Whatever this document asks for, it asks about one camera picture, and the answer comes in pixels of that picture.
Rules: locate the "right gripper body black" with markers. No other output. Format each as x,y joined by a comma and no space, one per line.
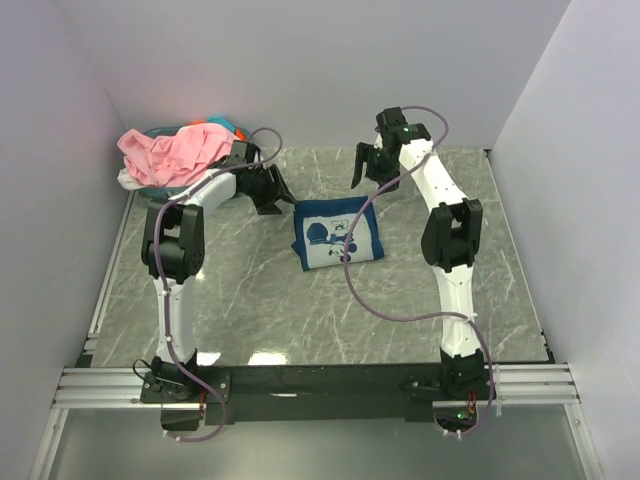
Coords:
380,167

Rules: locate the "dark blue t shirt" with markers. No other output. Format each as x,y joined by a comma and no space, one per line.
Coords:
321,228

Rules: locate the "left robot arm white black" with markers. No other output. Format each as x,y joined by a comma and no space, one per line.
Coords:
173,250

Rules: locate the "teal laundry basket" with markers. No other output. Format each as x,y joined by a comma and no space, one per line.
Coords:
162,193

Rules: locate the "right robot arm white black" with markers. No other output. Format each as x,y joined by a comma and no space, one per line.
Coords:
449,243

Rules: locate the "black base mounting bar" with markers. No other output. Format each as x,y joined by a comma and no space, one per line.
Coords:
252,408

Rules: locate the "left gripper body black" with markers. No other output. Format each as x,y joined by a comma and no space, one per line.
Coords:
262,190

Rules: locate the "white garment in basket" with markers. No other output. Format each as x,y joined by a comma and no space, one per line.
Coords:
128,182

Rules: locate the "pink t shirt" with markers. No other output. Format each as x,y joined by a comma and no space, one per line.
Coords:
174,161

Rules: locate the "orange garment in basket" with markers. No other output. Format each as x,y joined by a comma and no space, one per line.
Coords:
239,132

